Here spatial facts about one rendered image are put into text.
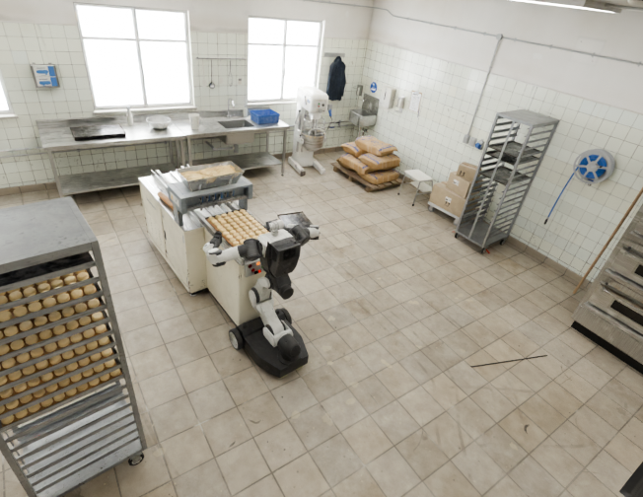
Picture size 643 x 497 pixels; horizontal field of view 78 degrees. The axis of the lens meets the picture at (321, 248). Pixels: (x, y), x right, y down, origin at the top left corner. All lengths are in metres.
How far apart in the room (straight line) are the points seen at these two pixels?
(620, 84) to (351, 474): 4.85
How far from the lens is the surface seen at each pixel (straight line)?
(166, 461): 3.32
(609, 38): 5.84
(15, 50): 6.39
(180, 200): 3.71
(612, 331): 5.13
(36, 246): 2.07
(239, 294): 3.62
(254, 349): 3.62
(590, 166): 5.72
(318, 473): 3.24
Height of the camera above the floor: 2.88
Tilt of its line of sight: 34 degrees down
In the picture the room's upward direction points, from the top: 8 degrees clockwise
